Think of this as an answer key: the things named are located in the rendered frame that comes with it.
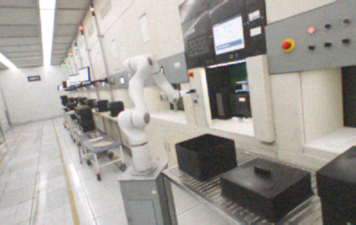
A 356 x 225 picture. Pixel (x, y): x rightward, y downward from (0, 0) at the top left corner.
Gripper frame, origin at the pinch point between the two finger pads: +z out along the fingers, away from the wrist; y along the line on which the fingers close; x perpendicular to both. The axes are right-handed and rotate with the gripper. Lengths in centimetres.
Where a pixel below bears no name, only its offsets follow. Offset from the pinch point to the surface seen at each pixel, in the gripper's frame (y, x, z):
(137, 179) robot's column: 38, -45, -75
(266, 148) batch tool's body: 74, -40, 3
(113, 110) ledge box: -234, -27, -19
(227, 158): 74, -36, -31
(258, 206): 112, -40, -50
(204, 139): 47, -31, -26
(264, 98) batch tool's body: 81, -6, -2
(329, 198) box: 138, -26, -48
